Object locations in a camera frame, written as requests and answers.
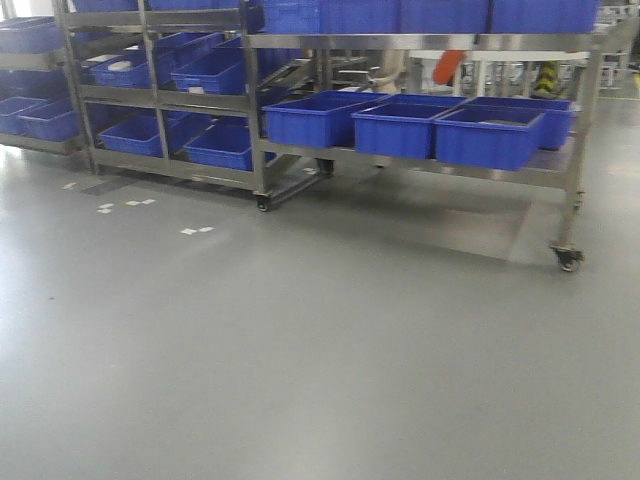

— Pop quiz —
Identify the right steel shelf cart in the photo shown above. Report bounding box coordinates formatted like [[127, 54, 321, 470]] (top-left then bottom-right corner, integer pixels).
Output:
[[250, 1, 608, 245]]

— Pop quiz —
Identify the blue bin mid shelf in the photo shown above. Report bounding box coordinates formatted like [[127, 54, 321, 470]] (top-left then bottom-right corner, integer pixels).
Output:
[[171, 48, 247, 95]]

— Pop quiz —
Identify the left steel shelf rack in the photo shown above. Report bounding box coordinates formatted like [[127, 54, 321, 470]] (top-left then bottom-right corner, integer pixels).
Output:
[[53, 1, 334, 210]]

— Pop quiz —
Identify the blue bin with white part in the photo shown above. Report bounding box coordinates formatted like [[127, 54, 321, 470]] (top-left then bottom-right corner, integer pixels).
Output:
[[90, 51, 176, 89]]

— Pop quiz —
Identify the black caster wheel left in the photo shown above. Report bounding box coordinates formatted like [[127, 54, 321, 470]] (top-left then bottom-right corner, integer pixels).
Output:
[[254, 194, 272, 213]]

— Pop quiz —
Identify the black caster wheel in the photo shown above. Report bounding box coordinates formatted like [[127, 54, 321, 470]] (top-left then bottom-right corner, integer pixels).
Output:
[[550, 243, 585, 273], [254, 194, 272, 213]]

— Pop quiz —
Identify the blue bin front left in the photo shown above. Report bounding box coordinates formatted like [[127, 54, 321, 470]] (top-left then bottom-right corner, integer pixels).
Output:
[[263, 91, 388, 148]]

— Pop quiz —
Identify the blue bin lower middle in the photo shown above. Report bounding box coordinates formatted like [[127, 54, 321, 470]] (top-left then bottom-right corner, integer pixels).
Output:
[[184, 124, 254, 171]]

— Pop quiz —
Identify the blue bin front middle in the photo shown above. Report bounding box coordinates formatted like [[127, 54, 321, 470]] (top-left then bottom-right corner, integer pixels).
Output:
[[352, 103, 450, 160]]

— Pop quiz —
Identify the blue bin front right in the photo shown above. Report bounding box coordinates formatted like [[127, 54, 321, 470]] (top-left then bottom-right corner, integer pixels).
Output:
[[434, 107, 544, 171]]

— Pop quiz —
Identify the blue bin lower left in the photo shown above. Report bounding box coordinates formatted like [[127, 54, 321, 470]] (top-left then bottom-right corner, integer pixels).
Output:
[[98, 115, 163, 158]]

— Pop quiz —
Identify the black caster wheel right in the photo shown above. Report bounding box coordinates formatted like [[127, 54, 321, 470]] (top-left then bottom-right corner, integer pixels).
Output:
[[550, 243, 585, 273]]

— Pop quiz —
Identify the blue bin back right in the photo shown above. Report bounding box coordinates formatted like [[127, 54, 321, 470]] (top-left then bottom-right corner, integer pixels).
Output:
[[463, 97, 575, 151]]

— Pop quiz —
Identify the far left steel rack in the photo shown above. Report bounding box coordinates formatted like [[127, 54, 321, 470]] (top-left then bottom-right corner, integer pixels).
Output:
[[1, 16, 88, 156]]

